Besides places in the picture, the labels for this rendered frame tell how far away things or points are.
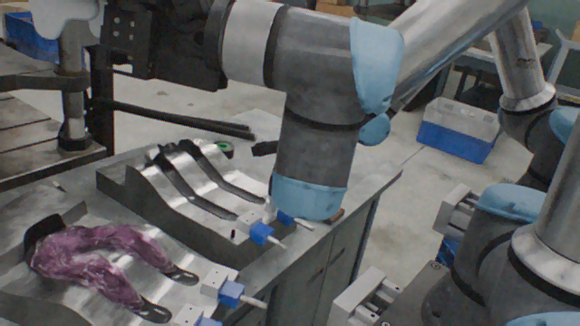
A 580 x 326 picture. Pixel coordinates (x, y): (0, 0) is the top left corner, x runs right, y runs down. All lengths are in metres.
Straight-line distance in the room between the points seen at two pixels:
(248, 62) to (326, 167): 0.12
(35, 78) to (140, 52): 1.07
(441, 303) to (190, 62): 0.48
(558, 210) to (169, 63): 0.38
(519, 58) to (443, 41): 0.60
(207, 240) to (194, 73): 0.69
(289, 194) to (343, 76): 0.13
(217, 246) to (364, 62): 0.76
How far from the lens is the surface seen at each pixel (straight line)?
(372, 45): 0.38
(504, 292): 0.52
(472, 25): 0.51
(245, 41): 0.39
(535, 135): 1.13
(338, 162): 0.42
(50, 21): 0.48
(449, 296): 0.69
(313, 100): 0.39
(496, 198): 0.61
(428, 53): 0.51
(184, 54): 0.44
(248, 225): 1.04
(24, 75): 1.50
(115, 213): 1.26
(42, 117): 1.86
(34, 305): 0.94
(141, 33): 0.44
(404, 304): 0.75
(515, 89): 1.14
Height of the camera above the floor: 1.51
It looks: 27 degrees down
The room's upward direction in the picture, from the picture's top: 10 degrees clockwise
